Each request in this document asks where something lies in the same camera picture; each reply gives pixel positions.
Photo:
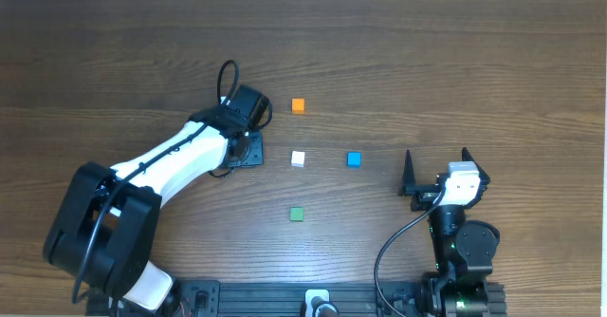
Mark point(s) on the mounting rail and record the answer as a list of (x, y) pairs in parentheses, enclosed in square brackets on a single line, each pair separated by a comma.
[(265, 299)]

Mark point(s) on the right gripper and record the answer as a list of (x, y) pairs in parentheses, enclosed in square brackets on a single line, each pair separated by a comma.
[(427, 197)]

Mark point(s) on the orange cube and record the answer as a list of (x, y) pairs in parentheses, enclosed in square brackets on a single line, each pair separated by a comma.
[(298, 105)]

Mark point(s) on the green cube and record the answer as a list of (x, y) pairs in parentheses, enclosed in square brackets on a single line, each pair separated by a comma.
[(296, 214)]

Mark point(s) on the blue cube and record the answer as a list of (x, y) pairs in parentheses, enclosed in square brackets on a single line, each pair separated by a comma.
[(354, 159)]

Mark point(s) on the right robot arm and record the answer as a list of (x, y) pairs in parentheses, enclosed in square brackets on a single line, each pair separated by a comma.
[(467, 250)]

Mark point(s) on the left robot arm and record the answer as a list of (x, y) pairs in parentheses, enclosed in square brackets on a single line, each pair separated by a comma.
[(189, 151)]

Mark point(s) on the white cube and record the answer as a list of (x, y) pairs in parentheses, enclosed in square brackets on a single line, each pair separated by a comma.
[(298, 158)]

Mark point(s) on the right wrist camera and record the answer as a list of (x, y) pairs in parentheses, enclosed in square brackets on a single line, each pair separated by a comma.
[(462, 181)]

